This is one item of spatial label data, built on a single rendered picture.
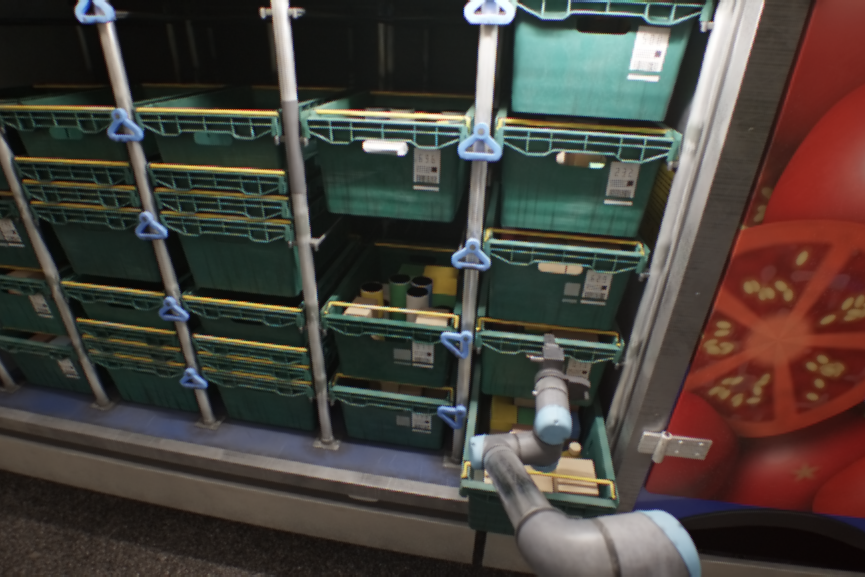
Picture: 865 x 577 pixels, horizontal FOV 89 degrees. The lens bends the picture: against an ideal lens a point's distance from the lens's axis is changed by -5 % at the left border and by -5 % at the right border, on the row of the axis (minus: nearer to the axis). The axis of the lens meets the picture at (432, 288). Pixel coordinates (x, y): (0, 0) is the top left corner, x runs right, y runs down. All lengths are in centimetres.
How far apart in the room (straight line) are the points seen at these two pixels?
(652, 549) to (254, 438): 135
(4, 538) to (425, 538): 187
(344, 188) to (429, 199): 22
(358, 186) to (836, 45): 97
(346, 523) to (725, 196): 149
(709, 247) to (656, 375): 33
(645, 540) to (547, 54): 91
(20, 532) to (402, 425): 184
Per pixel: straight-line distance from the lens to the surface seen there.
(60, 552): 265
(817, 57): 105
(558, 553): 79
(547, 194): 115
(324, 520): 182
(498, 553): 177
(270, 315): 145
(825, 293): 123
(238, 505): 194
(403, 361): 142
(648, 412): 130
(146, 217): 148
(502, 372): 140
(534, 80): 111
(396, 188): 118
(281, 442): 176
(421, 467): 163
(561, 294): 126
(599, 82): 112
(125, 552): 251
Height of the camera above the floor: 189
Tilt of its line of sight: 29 degrees down
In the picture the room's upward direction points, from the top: 2 degrees clockwise
